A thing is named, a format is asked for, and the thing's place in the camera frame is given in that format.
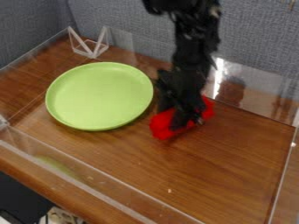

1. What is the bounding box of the green round plate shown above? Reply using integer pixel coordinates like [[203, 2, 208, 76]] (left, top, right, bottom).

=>
[[45, 62, 153, 131]]

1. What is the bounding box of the clear acrylic enclosure wall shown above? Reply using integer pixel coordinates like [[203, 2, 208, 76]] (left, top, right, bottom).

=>
[[0, 32, 299, 224]]

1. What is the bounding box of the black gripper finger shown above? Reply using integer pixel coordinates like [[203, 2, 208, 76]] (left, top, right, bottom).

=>
[[169, 94, 207, 131]]

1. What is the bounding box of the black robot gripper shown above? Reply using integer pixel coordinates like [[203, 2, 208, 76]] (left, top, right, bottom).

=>
[[141, 0, 221, 113]]

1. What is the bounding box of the black object under table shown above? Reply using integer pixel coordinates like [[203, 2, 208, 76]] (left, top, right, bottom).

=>
[[0, 172, 53, 224]]

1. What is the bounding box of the red rectangular block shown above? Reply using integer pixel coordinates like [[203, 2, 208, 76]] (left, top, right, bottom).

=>
[[149, 97, 215, 140]]

